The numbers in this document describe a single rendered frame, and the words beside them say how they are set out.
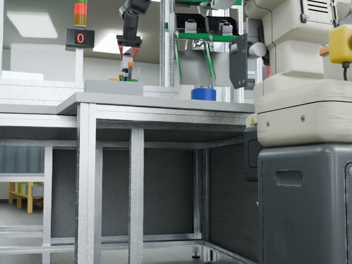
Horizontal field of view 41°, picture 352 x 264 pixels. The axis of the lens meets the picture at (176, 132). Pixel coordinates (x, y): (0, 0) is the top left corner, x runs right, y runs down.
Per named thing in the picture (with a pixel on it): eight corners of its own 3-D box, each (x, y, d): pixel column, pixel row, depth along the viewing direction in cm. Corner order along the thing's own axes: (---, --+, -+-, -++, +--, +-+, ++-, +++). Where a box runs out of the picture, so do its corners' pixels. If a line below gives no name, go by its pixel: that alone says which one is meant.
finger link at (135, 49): (119, 56, 203) (121, 35, 198) (136, 57, 205) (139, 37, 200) (121, 63, 197) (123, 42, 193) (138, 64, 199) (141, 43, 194)
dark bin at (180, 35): (209, 39, 200) (210, 21, 198) (177, 38, 199) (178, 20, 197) (200, 29, 227) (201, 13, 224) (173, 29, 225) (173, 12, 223)
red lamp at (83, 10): (86, 13, 206) (86, 2, 207) (75, 12, 205) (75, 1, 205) (85, 17, 211) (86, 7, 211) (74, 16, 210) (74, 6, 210)
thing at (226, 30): (232, 40, 204) (233, 23, 202) (221, 40, 204) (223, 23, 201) (228, 37, 212) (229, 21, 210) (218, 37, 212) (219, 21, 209)
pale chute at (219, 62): (244, 87, 201) (246, 78, 198) (213, 86, 200) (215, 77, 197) (234, 52, 222) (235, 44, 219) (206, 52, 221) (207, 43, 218)
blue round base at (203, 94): (220, 133, 285) (219, 88, 287) (195, 132, 281) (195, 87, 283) (211, 135, 300) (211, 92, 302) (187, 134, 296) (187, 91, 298)
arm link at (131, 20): (127, 12, 187) (141, 13, 189) (122, 7, 192) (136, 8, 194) (125, 30, 190) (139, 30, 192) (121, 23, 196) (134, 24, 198)
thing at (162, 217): (354, 259, 347) (351, 141, 354) (40, 275, 290) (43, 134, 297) (325, 251, 383) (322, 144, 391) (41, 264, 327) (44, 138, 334)
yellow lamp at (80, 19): (86, 25, 206) (86, 14, 206) (74, 24, 204) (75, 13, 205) (85, 28, 211) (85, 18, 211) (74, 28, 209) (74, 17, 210)
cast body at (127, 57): (133, 68, 197) (133, 52, 198) (122, 68, 196) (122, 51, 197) (130, 73, 205) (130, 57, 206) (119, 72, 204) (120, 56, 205)
